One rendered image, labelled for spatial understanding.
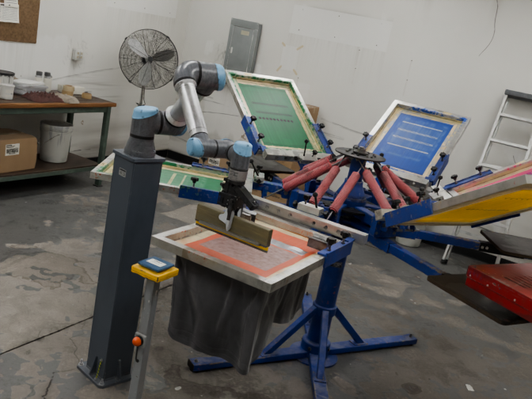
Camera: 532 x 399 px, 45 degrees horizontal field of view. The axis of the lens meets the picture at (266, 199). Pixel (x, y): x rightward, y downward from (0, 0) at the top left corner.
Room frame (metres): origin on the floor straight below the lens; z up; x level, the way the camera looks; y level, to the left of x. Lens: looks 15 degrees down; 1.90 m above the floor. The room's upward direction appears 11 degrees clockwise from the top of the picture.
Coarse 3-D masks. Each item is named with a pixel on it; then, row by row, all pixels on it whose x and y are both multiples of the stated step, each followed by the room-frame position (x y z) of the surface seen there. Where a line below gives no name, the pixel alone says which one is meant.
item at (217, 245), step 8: (272, 232) 2.99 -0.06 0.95; (280, 232) 3.01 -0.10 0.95; (200, 240) 2.67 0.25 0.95; (208, 240) 2.69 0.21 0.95; (216, 240) 2.71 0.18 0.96; (224, 240) 2.73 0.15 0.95; (232, 240) 2.75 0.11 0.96; (192, 248) 2.55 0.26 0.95; (200, 248) 2.57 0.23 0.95; (208, 248) 2.59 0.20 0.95; (216, 248) 2.61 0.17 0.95; (224, 248) 2.63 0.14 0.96; (232, 248) 2.65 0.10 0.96; (240, 248) 2.67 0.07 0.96; (248, 248) 2.69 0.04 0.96; (216, 256) 2.51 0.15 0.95; (224, 256) 2.53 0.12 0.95
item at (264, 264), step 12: (276, 240) 2.88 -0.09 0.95; (288, 240) 2.91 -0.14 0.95; (300, 240) 2.95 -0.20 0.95; (252, 252) 2.65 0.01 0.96; (276, 252) 2.71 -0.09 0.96; (288, 252) 2.74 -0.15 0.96; (312, 252) 2.81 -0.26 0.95; (240, 264) 2.47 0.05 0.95; (252, 264) 2.50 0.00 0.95; (264, 264) 2.53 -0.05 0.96; (276, 264) 2.55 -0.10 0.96; (288, 264) 2.58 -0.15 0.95; (264, 276) 2.40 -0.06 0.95
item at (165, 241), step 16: (192, 224) 2.76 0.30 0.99; (272, 224) 3.10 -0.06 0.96; (288, 224) 3.06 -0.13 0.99; (160, 240) 2.49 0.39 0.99; (176, 240) 2.61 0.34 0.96; (336, 240) 2.95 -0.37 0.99; (192, 256) 2.41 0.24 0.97; (208, 256) 2.40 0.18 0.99; (320, 256) 2.66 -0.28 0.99; (224, 272) 2.34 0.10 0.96; (240, 272) 2.31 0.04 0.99; (288, 272) 2.40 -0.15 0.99; (304, 272) 2.50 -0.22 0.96; (272, 288) 2.26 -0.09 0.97
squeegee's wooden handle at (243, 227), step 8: (200, 208) 2.56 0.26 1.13; (208, 208) 2.55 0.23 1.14; (216, 208) 2.55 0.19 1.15; (200, 216) 2.56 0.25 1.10; (208, 216) 2.54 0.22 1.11; (216, 216) 2.53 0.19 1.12; (216, 224) 2.52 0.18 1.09; (224, 224) 2.51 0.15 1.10; (232, 224) 2.49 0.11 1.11; (240, 224) 2.47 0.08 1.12; (248, 224) 2.45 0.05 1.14; (256, 224) 2.45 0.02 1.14; (232, 232) 2.49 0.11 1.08; (240, 232) 2.47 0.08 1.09; (248, 232) 2.45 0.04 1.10; (256, 232) 2.43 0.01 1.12; (264, 232) 2.42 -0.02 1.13; (256, 240) 2.43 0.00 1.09; (264, 240) 2.41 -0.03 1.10
